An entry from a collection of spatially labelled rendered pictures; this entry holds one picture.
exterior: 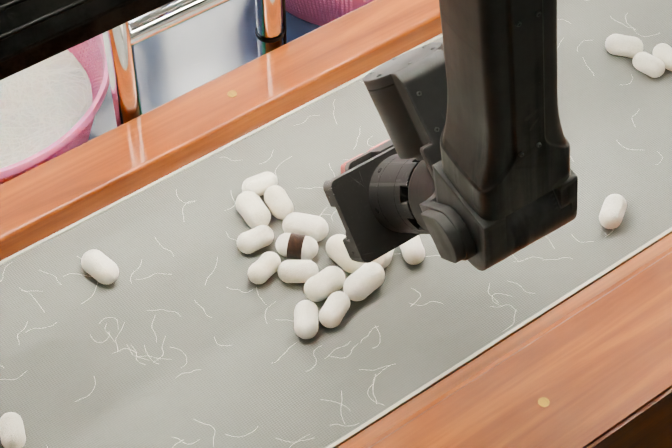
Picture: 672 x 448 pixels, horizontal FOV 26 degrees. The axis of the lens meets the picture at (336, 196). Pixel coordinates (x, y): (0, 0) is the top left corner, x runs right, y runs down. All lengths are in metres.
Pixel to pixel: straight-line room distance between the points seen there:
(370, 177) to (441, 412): 0.18
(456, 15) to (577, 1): 0.67
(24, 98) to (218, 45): 0.22
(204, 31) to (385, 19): 0.22
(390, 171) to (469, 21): 0.29
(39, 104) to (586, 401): 0.56
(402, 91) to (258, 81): 0.38
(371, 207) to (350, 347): 0.14
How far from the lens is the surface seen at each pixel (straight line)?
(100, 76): 1.32
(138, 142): 1.24
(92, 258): 1.16
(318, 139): 1.26
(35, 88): 1.35
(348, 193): 1.02
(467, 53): 0.76
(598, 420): 1.07
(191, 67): 1.43
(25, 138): 1.31
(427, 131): 0.91
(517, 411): 1.06
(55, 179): 1.22
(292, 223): 1.17
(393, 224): 1.02
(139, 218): 1.21
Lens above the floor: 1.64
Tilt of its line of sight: 48 degrees down
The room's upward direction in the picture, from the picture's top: straight up
